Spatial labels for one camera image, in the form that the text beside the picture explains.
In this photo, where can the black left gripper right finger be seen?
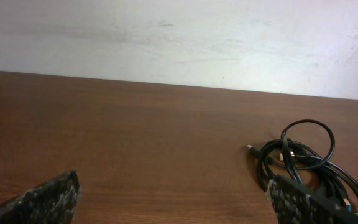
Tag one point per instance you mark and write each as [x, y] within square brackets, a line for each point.
[294, 203]

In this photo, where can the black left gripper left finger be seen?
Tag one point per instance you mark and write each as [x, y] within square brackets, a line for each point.
[53, 201]

